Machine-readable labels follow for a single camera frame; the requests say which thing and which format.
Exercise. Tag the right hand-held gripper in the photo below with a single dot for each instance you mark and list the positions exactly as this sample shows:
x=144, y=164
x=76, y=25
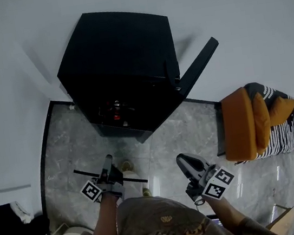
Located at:
x=214, y=183

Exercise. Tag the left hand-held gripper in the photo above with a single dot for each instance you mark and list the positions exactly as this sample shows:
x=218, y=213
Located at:
x=109, y=186

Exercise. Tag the black cabinet with door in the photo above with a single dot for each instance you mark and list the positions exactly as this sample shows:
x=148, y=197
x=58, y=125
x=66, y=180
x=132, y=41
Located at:
x=115, y=50

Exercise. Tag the person's left forearm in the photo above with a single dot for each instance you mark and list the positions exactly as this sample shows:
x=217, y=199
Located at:
x=107, y=221

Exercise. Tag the person's right forearm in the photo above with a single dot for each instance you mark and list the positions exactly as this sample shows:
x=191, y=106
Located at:
x=223, y=209

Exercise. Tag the person's left shoe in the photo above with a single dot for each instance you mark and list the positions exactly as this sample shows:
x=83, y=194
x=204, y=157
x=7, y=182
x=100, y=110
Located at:
x=127, y=166

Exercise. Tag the person's shoe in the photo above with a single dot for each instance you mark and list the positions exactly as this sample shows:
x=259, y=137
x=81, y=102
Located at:
x=127, y=166
x=146, y=192

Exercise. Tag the person's white trousers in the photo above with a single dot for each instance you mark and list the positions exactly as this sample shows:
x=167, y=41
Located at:
x=132, y=184

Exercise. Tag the person's right shoe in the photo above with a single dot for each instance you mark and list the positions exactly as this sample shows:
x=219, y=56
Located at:
x=146, y=192

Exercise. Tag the red label drink bottle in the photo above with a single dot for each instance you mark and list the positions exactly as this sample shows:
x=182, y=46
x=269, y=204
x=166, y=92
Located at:
x=116, y=115

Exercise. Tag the person's olive printed shirt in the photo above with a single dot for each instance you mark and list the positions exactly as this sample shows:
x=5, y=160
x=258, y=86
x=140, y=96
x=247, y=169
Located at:
x=165, y=221

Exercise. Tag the small white plug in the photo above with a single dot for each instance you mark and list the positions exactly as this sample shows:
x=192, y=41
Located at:
x=71, y=107

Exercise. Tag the orange cushion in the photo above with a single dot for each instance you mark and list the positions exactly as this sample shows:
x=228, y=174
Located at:
x=281, y=110
x=262, y=121

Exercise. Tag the white cloth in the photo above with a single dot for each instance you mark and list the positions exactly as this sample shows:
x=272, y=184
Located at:
x=20, y=211

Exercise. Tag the light wooden table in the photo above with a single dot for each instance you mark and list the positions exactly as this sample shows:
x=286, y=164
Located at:
x=282, y=219

